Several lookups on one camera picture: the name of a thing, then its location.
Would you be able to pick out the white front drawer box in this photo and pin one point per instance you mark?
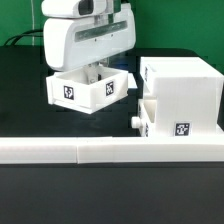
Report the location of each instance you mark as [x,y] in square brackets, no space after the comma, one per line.
[144,121]

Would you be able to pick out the white marker base plate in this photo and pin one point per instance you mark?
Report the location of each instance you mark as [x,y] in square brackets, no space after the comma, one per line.
[131,81]

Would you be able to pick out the white drawer box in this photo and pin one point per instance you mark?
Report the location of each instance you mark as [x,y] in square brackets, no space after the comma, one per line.
[72,90]
[144,121]

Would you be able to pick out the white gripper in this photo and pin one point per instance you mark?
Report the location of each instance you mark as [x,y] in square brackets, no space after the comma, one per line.
[81,32]

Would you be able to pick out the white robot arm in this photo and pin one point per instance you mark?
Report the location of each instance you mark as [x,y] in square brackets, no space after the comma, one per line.
[81,32]

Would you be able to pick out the white L-shaped fence rail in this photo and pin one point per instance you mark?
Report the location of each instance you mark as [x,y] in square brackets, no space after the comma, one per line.
[74,150]

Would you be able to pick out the white drawer cabinet frame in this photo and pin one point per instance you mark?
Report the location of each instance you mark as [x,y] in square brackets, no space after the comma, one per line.
[187,91]

